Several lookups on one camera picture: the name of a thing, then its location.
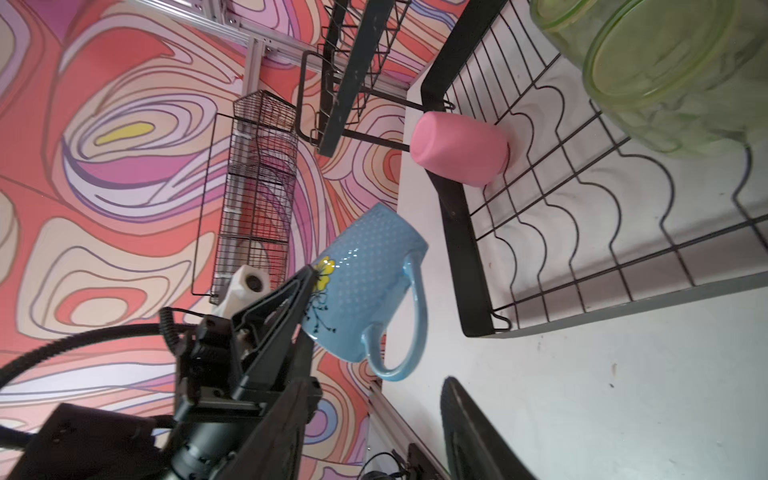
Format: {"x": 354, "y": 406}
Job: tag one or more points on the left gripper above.
{"x": 238, "y": 370}

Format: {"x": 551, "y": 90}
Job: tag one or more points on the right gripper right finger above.
{"x": 474, "y": 448}

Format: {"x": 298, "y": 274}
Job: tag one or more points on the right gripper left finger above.
{"x": 274, "y": 449}

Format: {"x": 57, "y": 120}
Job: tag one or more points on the white mug blue handle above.
{"x": 362, "y": 279}

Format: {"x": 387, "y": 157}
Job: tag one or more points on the pink plastic cup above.
{"x": 459, "y": 148}

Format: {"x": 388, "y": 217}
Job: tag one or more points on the green tumbler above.
{"x": 687, "y": 79}
{"x": 570, "y": 25}

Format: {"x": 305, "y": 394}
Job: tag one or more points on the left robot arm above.
{"x": 78, "y": 442}

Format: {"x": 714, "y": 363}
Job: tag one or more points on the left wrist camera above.
{"x": 247, "y": 285}

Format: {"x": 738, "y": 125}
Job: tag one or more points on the left wall wire basket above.
{"x": 259, "y": 181}

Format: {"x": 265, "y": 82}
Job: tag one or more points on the black wire dish rack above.
{"x": 583, "y": 224}

